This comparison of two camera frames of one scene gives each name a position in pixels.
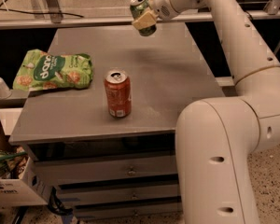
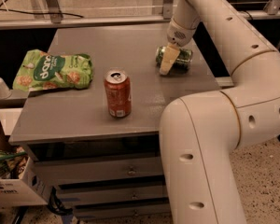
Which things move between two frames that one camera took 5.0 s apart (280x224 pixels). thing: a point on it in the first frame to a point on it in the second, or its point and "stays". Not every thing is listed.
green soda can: (138, 7) to (181, 64)
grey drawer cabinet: (95, 166) stays
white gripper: (160, 4) to (178, 35)
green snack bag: (40, 69) stays
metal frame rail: (109, 23) stays
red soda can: (119, 91) stays
